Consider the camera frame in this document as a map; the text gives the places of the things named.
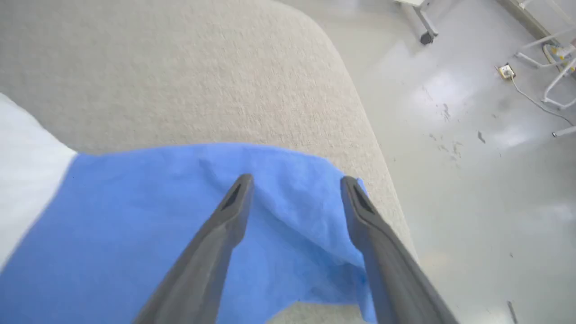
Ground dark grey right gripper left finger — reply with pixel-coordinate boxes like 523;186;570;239
133;174;254;324

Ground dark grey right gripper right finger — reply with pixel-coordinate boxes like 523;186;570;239
340;176;459;324

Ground white cart leg with caster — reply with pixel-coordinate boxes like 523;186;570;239
394;0;439;45

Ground white tubular metal frame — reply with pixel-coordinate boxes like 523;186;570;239
515;27;576;111

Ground grey floor cable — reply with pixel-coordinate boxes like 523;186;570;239
511;76;576;127

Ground blue and white garment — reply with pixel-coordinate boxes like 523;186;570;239
0;92;378;324

